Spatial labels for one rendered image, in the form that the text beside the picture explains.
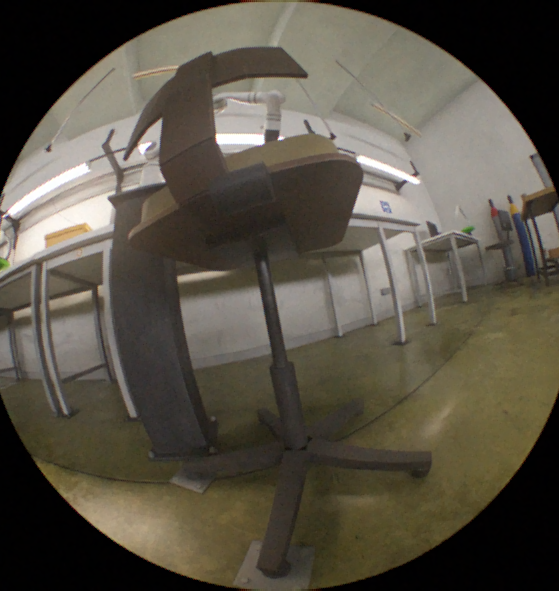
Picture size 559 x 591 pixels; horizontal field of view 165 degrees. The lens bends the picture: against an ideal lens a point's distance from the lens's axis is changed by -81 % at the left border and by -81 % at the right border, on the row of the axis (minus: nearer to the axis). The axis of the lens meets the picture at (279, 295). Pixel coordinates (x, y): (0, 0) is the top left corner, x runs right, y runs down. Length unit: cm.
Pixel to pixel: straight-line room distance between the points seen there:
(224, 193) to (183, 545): 56
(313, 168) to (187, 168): 14
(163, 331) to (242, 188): 46
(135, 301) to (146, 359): 16
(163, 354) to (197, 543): 47
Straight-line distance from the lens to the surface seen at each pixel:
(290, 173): 23
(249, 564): 43
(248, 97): 104
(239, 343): 177
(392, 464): 45
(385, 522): 45
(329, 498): 48
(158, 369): 58
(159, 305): 56
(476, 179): 524
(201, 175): 22
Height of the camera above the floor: 41
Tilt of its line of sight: 4 degrees up
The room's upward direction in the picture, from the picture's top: 11 degrees counter-clockwise
